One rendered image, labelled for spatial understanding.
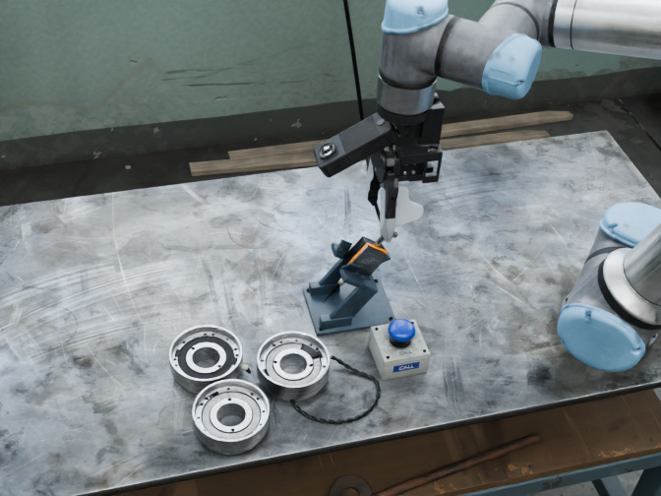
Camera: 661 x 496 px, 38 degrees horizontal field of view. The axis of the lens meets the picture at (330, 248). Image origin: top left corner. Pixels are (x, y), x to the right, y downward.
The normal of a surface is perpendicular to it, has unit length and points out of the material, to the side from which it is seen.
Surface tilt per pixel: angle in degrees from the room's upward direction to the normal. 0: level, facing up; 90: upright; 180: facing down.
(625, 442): 0
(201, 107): 90
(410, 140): 90
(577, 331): 98
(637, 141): 0
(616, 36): 86
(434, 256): 0
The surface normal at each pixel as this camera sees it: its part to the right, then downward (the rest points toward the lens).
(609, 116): 0.05, -0.73
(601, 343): -0.50, 0.66
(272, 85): 0.26, 0.67
